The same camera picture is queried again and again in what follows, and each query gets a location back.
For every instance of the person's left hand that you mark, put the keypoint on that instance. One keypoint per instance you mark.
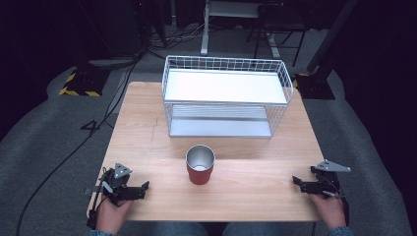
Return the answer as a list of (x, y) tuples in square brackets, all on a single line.
[(111, 216)]

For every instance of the white desk frame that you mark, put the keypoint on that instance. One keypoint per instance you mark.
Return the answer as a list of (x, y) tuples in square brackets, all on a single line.
[(226, 10)]

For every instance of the red metal cup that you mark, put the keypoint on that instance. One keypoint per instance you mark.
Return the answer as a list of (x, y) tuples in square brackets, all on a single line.
[(199, 175)]

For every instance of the person's left leg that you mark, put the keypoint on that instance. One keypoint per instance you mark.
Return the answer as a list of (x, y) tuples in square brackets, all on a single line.
[(178, 229)]

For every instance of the person's leg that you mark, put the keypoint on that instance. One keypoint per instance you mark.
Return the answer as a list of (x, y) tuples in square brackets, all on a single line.
[(265, 229), (178, 229)]

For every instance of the person's right hand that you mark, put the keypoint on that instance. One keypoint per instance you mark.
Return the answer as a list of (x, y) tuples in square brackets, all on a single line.
[(328, 209)]

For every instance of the black chair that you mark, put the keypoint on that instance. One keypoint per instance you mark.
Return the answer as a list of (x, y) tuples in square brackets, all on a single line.
[(278, 23)]

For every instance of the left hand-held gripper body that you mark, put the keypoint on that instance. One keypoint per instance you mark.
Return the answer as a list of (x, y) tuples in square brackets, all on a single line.
[(118, 183)]

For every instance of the dark slanted stand pole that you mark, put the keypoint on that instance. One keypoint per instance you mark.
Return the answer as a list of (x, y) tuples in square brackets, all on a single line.
[(331, 36)]

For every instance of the black yellow striped stand base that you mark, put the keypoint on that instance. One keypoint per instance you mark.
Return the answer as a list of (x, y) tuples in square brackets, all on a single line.
[(83, 82), (314, 86)]

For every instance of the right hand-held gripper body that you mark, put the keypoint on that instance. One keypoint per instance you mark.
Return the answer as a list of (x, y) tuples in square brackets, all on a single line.
[(326, 180)]

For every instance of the person's right leg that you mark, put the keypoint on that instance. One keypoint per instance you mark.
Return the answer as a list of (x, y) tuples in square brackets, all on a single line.
[(265, 229)]

